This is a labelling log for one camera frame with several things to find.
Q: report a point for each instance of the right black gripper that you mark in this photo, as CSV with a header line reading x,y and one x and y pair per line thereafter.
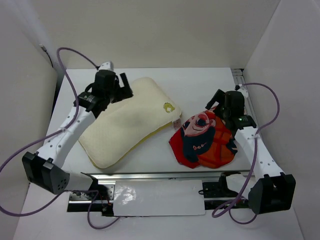
x,y
219,96

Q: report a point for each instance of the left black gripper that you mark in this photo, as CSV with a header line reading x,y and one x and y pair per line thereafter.
x,y
124,93

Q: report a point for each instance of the cream yellow pillow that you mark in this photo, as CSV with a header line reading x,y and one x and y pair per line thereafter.
x,y
125,124

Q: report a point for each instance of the red printed pillowcase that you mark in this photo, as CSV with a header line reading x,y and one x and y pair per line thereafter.
x,y
203,140

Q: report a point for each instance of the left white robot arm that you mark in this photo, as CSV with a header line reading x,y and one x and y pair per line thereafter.
x,y
44,167

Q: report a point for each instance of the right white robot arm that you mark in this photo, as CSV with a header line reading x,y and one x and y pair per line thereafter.
x,y
267,188

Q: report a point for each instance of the white cover plate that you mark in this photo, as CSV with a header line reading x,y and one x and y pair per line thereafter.
x,y
158,198

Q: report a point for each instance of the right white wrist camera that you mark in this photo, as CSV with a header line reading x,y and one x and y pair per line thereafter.
x,y
240,88

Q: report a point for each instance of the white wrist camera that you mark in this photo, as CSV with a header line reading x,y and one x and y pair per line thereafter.
x,y
240,88
109,66

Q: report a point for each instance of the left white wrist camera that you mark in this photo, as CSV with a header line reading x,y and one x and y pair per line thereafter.
x,y
109,66

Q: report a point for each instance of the aluminium side frame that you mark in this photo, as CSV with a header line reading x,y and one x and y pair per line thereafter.
x,y
239,79

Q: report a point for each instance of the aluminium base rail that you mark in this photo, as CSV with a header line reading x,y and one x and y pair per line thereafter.
x,y
213,191

